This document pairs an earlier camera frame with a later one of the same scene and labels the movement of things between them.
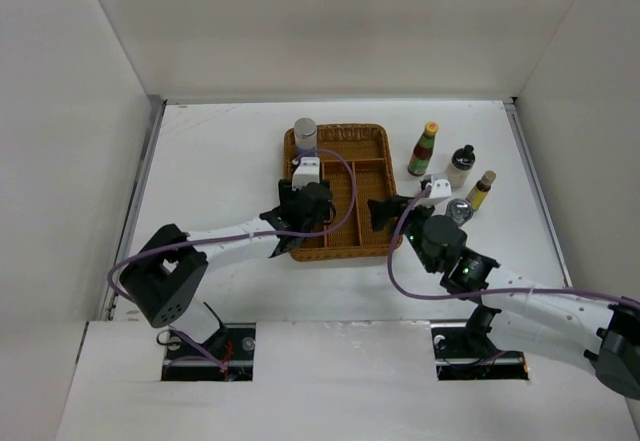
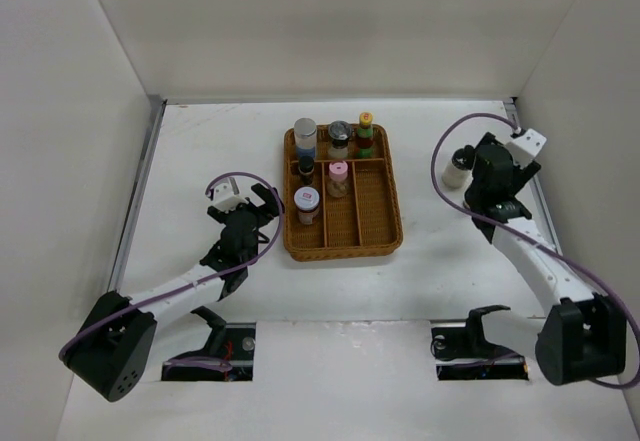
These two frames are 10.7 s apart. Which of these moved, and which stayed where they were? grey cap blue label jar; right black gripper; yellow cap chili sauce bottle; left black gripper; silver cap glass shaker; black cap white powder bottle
Moved: silver cap glass shaker; left black gripper; right black gripper; yellow cap chili sauce bottle
Stayed: grey cap blue label jar; black cap white powder bottle
